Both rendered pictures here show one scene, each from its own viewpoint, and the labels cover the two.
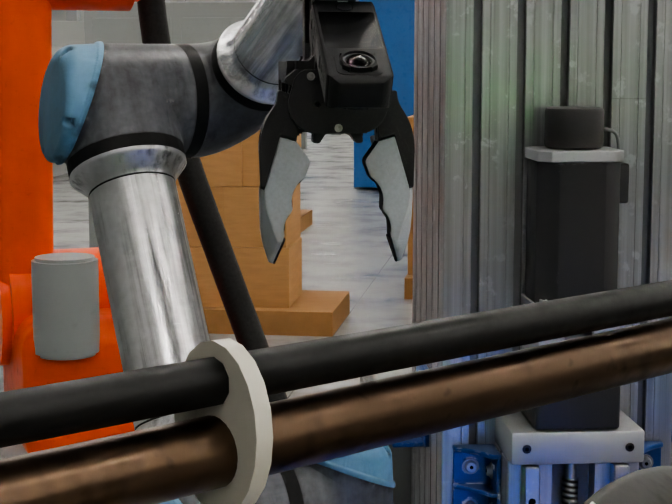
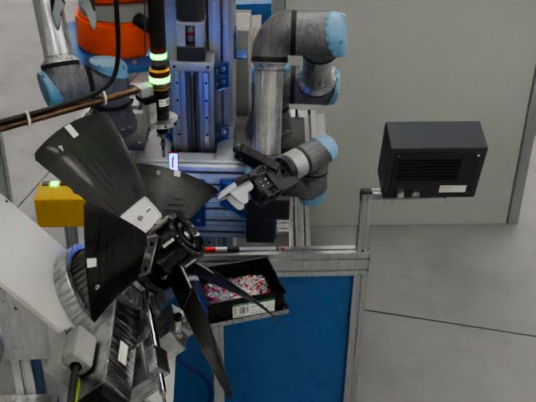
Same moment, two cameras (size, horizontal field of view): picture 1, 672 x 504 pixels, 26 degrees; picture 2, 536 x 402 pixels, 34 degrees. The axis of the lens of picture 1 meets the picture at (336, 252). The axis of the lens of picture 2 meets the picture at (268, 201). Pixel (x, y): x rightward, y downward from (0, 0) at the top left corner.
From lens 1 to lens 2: 1.47 m
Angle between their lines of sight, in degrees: 24
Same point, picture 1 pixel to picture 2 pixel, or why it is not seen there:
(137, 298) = (41, 17)
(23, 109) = not seen: outside the picture
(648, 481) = (90, 117)
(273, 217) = (56, 18)
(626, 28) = not seen: outside the picture
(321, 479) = (100, 76)
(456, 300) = not seen: hidden behind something
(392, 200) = (89, 14)
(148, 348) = (45, 34)
